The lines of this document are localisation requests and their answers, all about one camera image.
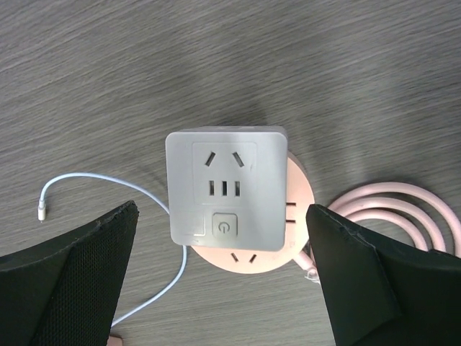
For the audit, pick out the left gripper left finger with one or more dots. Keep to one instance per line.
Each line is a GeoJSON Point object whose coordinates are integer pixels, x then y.
{"type": "Point", "coordinates": [64, 291]}

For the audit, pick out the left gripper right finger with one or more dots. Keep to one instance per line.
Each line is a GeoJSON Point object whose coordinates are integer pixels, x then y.
{"type": "Point", "coordinates": [379, 291]}

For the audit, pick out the blue charger with white cable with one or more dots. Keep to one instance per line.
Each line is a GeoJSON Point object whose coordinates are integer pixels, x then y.
{"type": "Point", "coordinates": [157, 269]}

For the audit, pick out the pink round socket base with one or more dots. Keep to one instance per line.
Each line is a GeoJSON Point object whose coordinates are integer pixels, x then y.
{"type": "Point", "coordinates": [373, 201]}

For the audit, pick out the white cube adapter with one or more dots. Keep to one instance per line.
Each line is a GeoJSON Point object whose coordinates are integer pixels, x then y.
{"type": "Point", "coordinates": [227, 187]}

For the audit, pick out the pink dual USB adapter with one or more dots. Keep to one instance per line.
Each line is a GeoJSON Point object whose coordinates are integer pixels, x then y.
{"type": "Point", "coordinates": [114, 341]}

